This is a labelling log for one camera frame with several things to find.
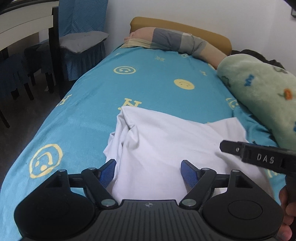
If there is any white shirt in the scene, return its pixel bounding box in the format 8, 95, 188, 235
104, 106, 273, 201

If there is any right hand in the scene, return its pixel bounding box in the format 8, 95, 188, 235
276, 186, 295, 241

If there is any teal patterned bed sheet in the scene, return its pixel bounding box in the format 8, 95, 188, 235
1, 47, 285, 240

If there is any light green fleece blanket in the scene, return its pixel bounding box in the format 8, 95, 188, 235
217, 54, 295, 150

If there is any black clothing pile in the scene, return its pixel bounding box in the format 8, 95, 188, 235
230, 49, 285, 69

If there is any grey seat cushion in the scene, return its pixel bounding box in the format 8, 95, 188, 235
59, 31, 109, 54

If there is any tan bed headboard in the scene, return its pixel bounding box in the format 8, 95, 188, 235
130, 16, 232, 56

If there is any blue covered chair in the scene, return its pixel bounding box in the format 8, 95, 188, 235
24, 1, 108, 93
0, 47, 35, 128

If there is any striped grey beige pillow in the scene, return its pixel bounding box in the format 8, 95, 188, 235
122, 27, 227, 69

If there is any white table with black legs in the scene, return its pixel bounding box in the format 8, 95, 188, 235
0, 0, 68, 100

